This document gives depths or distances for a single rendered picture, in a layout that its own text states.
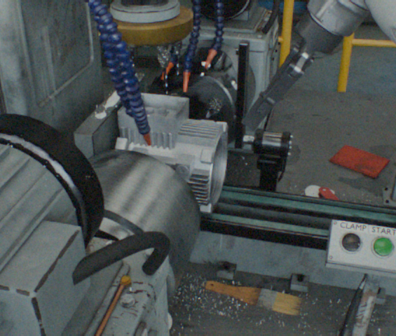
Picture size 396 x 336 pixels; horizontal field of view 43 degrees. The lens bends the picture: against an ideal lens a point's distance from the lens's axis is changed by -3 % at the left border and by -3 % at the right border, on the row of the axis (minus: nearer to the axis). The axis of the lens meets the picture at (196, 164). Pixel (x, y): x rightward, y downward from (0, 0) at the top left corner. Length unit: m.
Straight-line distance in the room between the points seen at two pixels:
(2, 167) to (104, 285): 0.19
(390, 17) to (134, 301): 0.47
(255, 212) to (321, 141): 0.57
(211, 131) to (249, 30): 0.49
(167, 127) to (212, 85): 0.26
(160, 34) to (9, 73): 0.28
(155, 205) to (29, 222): 0.34
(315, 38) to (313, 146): 0.83
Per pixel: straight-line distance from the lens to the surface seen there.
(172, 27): 0.94
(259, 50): 1.44
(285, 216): 1.18
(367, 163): 1.59
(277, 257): 1.13
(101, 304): 0.60
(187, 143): 1.05
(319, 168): 1.54
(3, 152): 0.51
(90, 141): 0.99
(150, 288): 0.63
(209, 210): 1.07
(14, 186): 0.49
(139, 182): 0.81
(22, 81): 0.98
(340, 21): 0.84
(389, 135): 1.79
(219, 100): 1.26
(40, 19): 1.04
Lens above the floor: 1.60
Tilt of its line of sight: 32 degrees down
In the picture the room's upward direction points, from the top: straight up
